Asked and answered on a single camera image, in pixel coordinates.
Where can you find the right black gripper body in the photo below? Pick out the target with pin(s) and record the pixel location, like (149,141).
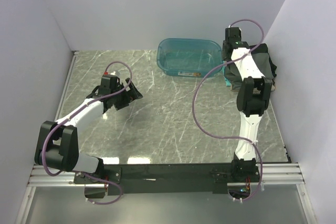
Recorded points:
(224,56)

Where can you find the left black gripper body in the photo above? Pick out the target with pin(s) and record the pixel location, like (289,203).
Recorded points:
(121,100)

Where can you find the grey t shirt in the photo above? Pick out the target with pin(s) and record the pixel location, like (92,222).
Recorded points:
(236,78)

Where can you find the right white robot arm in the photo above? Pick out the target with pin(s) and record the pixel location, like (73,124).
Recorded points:
(252,101)

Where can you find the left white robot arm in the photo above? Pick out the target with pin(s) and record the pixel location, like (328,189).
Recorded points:
(57,148)

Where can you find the black folded t shirt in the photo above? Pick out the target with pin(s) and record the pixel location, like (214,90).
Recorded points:
(271,61)

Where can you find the teal plastic basin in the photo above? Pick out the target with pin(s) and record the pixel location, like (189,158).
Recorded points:
(184,57)

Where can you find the black base beam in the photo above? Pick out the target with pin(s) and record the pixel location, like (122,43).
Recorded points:
(173,178)

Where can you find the aluminium frame rail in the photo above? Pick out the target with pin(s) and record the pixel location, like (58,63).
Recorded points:
(38,177)

